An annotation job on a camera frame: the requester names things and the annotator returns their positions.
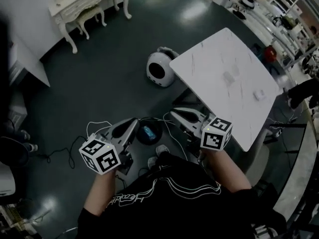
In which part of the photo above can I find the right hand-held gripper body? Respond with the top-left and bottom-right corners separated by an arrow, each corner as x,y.
185,115 -> 234,151

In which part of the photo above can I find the blue packet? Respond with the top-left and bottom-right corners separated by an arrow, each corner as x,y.
143,125 -> 156,141

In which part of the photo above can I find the person's black printed t-shirt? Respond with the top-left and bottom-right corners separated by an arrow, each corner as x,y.
77,153 -> 287,239

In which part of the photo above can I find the person's right white shoe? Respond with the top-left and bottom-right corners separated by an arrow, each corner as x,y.
155,144 -> 168,157

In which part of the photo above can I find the person's white shoe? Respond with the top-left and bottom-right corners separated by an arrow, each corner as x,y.
155,144 -> 168,157
147,156 -> 159,169

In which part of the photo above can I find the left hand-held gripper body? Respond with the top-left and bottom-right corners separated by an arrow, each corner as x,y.
79,132 -> 135,176

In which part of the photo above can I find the white marble square table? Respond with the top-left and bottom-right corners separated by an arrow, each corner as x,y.
168,27 -> 280,153

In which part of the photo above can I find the green yellow bag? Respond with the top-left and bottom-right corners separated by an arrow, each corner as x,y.
281,15 -> 298,30

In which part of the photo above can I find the person's left white shoe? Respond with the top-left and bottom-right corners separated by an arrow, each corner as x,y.
147,156 -> 159,169

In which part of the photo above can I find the white shelf unit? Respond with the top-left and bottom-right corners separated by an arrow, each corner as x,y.
223,0 -> 319,68

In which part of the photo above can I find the cream stool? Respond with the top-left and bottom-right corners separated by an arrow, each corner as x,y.
75,4 -> 108,40

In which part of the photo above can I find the person's right forearm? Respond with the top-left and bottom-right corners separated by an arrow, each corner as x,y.
199,148 -> 253,193

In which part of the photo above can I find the black round trash bin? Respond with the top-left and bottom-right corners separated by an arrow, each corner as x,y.
136,118 -> 164,146

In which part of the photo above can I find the black cable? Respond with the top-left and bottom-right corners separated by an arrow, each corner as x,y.
37,135 -> 87,169

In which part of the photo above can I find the person's left forearm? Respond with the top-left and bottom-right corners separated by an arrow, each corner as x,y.
83,169 -> 118,217

